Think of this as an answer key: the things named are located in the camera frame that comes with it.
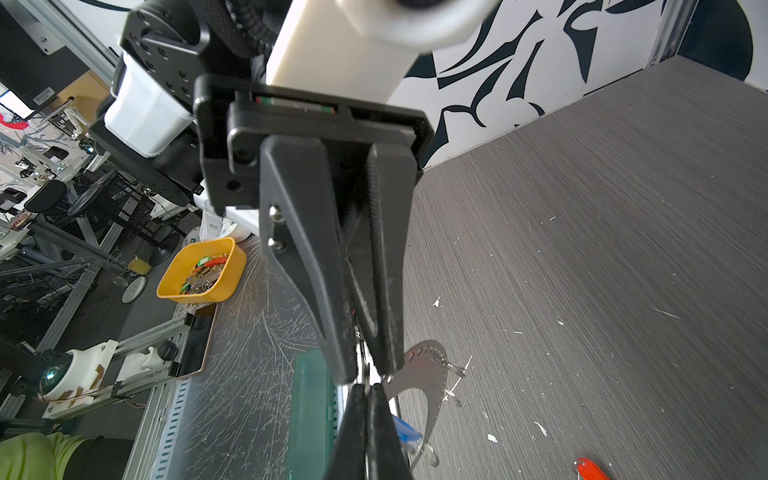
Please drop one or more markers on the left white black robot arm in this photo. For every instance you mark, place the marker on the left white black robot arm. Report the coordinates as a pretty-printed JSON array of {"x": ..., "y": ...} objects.
[{"x": 166, "y": 46}]

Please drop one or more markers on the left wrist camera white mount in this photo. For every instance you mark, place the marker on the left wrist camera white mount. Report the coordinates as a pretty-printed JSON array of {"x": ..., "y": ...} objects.
[{"x": 363, "y": 49}]

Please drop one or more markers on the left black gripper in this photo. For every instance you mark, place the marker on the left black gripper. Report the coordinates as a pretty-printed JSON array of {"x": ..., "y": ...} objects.
[{"x": 309, "y": 150}]

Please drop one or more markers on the yellow tray with keys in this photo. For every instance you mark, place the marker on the yellow tray with keys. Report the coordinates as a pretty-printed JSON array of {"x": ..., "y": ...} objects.
[{"x": 203, "y": 272}]

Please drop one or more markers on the blue key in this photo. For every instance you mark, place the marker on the blue key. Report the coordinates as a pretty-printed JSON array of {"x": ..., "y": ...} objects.
[{"x": 410, "y": 438}]

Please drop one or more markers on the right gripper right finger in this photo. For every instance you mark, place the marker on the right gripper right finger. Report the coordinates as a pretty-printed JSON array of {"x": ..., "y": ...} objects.
[{"x": 384, "y": 455}]

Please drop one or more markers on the white slotted cable duct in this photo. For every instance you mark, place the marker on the white slotted cable duct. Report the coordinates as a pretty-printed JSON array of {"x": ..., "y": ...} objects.
[{"x": 171, "y": 427}]

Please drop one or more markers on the dark green pad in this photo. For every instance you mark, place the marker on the dark green pad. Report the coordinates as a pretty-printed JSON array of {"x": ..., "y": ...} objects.
[{"x": 312, "y": 421}]

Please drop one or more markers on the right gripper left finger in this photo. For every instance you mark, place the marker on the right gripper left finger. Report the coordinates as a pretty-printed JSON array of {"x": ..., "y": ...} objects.
[{"x": 348, "y": 460}]

